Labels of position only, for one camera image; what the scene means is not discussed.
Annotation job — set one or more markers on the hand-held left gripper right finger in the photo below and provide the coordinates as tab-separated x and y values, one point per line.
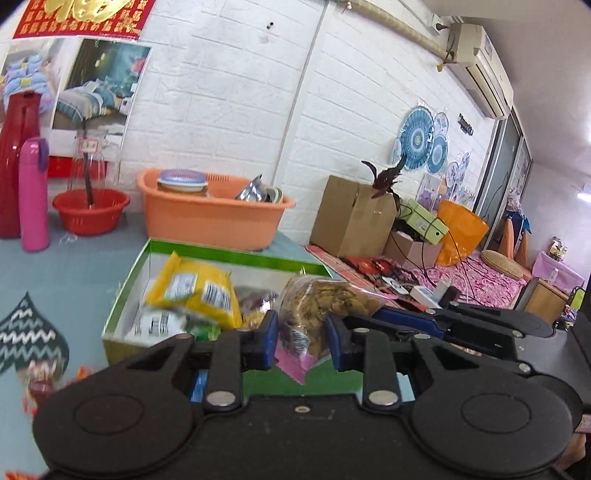
336	341

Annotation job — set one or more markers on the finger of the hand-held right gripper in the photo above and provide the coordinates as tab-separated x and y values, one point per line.
475	311
406	319

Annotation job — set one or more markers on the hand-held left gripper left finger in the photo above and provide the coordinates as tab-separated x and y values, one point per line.
270	339

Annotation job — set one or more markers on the clear pink-edged twist snack packet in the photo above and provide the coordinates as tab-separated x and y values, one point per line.
318	304

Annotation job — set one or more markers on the green cardboard box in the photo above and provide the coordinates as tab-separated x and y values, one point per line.
258	277

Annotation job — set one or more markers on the large yellow snack packet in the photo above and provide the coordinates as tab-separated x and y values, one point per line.
194	286

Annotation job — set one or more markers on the green snack packet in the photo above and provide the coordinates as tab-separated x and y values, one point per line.
157	325

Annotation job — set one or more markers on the red noodle snack packet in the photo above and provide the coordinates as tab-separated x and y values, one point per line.
41	387

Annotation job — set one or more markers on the pink floral blanket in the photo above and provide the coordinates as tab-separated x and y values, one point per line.
480	281

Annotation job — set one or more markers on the white power strip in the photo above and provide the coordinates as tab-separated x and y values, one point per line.
422	293

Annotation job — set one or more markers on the wooden cabinet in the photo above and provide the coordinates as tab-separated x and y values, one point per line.
547	297

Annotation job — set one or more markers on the woven straw cushion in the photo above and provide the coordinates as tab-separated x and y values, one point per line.
501	265

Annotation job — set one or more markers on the purple storage box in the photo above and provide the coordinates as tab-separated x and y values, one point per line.
561	277

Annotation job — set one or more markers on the red paper packets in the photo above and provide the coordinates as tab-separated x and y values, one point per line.
369	266

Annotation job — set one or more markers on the open brown cardboard box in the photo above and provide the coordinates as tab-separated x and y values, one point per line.
411	251

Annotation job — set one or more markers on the orange plastic bag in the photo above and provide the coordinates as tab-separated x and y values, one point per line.
464	230

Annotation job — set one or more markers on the plaid mat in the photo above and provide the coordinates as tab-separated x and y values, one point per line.
323	254

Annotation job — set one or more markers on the green shoe box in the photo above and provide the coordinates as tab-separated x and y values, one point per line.
425	221

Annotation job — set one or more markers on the closed brown cardboard box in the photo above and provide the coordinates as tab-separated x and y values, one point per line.
351	217

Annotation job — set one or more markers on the orange plastic basin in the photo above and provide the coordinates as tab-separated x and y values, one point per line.
207	221

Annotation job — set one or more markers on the glass sliding door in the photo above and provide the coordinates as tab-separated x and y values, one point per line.
503	175

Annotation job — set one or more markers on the white green ceramic bowl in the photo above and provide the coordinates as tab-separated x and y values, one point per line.
274	196

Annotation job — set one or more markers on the purple leaf plant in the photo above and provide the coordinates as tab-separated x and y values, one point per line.
385	177

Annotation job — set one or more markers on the steel bowl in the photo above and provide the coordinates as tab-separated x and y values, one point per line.
251	191

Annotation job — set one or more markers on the jar with blue lid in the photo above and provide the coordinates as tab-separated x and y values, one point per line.
182	177

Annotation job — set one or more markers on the teal printed tablecloth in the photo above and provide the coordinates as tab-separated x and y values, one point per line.
69	286

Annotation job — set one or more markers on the red plastic basin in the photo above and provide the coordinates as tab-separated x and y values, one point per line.
90	217

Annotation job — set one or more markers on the glass pitcher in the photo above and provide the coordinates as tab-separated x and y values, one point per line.
97	170

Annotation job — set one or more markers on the white air conditioner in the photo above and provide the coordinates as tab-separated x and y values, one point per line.
485	64

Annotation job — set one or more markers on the red paper sheet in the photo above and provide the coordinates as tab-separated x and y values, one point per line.
60	167

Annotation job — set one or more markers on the pink bottle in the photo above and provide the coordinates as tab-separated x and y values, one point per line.
33	198

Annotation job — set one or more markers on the beige wrapped pipe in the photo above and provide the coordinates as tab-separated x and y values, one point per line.
406	26

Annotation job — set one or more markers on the red thermos jug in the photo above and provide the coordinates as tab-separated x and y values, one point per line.
11	184

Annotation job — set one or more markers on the medium blue round wall decoration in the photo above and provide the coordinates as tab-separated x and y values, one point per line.
437	154

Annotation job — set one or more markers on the large blue round wall decoration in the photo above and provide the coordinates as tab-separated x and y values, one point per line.
415	136

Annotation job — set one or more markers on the black wall ornament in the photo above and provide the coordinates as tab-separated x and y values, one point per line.
465	124

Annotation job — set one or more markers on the small blue round wall decoration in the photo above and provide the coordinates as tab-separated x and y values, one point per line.
441	122

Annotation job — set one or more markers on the white wall conduit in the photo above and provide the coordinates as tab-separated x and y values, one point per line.
299	92

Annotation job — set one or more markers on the wall poster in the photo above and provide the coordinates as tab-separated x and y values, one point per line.
92	78

